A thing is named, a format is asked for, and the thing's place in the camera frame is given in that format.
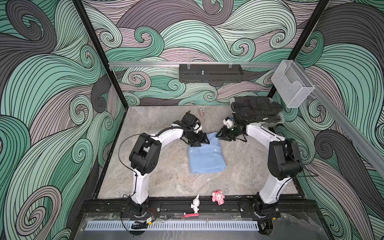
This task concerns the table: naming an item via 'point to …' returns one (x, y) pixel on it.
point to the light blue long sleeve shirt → (208, 158)
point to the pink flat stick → (188, 215)
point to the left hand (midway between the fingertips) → (206, 143)
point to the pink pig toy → (218, 196)
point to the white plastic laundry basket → (281, 120)
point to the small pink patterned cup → (202, 112)
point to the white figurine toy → (195, 204)
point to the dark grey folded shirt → (256, 109)
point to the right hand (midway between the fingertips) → (217, 135)
